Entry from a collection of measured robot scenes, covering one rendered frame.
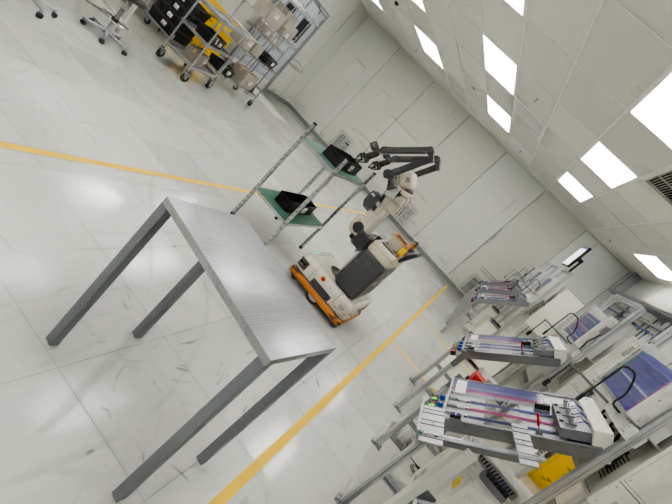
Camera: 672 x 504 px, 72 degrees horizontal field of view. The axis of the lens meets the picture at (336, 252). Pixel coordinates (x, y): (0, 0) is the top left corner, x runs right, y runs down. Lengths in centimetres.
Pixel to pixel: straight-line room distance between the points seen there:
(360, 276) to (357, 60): 906
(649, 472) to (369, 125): 1026
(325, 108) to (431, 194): 352
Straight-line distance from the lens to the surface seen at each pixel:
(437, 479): 233
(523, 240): 1112
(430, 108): 1162
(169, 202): 171
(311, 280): 398
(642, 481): 259
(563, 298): 709
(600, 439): 252
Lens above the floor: 150
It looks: 15 degrees down
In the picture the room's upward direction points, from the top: 46 degrees clockwise
